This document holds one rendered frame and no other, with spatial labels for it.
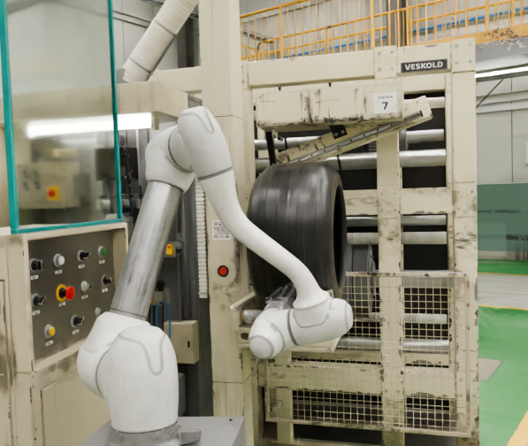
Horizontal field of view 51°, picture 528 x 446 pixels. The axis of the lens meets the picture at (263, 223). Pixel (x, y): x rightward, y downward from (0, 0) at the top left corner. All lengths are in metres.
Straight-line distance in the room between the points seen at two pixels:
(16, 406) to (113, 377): 0.43
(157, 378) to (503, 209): 10.18
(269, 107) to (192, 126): 0.97
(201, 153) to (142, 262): 0.33
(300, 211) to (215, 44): 0.74
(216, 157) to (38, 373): 0.76
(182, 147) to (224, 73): 0.75
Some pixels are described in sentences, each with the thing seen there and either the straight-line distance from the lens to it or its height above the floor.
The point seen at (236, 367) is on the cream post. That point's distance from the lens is 2.24.
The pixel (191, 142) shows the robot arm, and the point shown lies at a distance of 1.46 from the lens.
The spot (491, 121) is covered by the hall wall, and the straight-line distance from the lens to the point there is 11.37.
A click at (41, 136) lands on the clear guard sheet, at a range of 1.71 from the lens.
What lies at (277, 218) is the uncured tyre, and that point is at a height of 1.27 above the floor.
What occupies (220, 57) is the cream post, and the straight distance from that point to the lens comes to 2.21.
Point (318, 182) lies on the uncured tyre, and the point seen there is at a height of 1.39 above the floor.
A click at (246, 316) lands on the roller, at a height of 0.90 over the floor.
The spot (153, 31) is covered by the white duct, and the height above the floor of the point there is 2.09.
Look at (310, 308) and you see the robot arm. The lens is 1.49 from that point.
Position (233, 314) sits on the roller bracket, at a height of 0.92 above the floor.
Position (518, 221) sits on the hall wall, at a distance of 11.15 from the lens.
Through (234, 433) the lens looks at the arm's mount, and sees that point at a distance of 1.47.
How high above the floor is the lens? 1.35
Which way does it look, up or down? 3 degrees down
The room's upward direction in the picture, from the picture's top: 2 degrees counter-clockwise
